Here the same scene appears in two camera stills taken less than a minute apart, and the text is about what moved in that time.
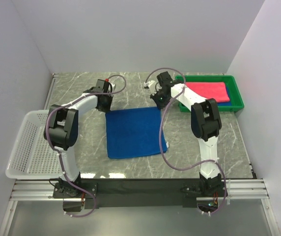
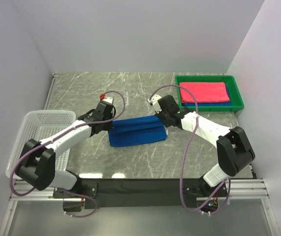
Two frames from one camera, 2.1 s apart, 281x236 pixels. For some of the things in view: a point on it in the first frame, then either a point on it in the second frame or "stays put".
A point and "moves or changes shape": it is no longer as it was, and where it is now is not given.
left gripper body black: [105, 107] -> [107, 126]
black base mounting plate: [81, 194] stays put
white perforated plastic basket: [32, 157] stays put
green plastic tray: [237, 104] stays put
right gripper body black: [162, 101] -> [164, 116]
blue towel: [134, 132] moves or changes shape
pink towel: [210, 90] stays put
